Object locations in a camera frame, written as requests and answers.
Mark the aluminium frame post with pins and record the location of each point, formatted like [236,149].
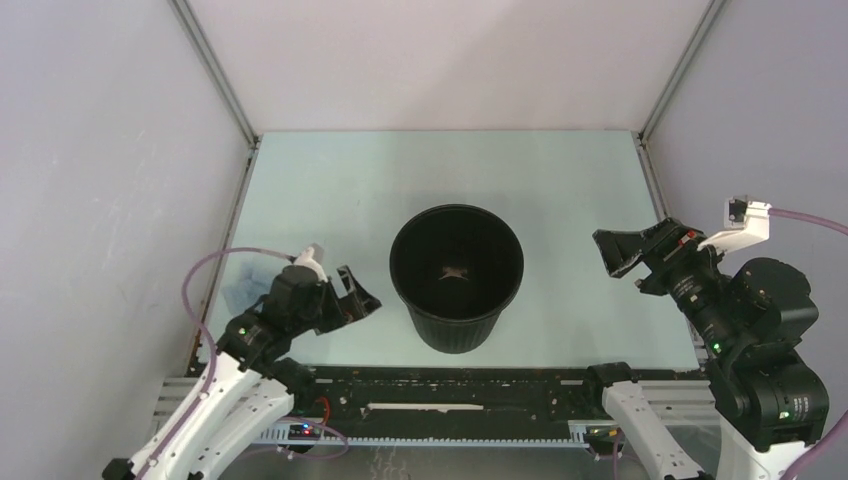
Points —
[712,13]
[190,22]

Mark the black ribbed trash bin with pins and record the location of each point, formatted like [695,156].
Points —
[456,268]

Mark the small circuit board with leds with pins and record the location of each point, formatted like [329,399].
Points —
[303,431]

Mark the left aluminium frame post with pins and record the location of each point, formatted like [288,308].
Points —
[190,22]

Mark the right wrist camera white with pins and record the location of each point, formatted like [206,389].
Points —
[746,223]

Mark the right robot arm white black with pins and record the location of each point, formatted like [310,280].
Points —
[772,405]

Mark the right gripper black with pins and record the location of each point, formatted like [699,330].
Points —
[661,245]

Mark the right aluminium frame post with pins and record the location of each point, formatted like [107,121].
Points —
[712,13]

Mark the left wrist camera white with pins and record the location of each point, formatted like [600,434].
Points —
[311,258]

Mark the light blue plastic trash bag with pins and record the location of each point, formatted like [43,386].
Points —
[253,280]

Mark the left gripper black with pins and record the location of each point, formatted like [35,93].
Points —
[358,304]

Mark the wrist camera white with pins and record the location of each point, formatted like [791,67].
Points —
[311,258]
[746,223]

